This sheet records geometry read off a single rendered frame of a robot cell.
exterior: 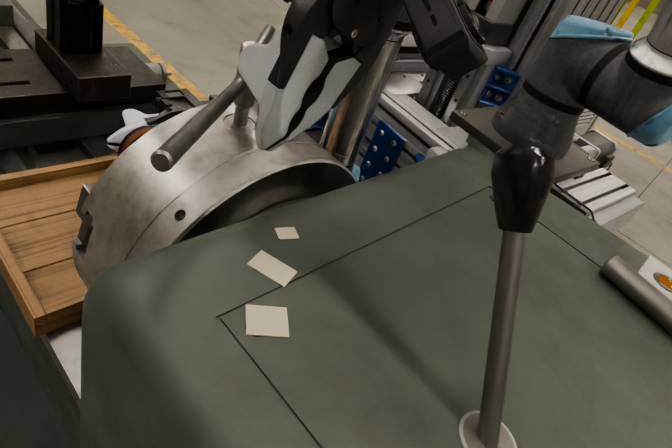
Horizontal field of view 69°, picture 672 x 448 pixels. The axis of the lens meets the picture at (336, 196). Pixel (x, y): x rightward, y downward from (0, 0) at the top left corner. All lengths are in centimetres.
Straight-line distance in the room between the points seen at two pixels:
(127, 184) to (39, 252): 37
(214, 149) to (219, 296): 20
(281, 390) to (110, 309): 11
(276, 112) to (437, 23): 12
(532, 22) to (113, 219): 93
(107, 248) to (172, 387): 25
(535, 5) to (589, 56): 29
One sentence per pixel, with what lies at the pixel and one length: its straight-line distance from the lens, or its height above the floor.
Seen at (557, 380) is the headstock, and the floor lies 126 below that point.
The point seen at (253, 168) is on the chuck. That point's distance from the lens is 46.
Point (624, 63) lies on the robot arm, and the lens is 88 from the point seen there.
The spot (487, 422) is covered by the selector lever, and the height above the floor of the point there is 127.
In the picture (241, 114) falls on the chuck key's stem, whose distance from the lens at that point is 51.
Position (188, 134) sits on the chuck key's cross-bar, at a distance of 30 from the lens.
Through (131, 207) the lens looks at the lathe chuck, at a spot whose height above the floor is 117.
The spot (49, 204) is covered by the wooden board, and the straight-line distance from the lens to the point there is 93.
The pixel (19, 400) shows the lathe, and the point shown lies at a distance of 111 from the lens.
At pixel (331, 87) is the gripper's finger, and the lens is 36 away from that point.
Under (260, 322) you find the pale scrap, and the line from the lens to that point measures 31.
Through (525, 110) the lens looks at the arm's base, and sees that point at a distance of 95.
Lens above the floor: 149
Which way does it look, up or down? 34 degrees down
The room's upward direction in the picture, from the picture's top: 22 degrees clockwise
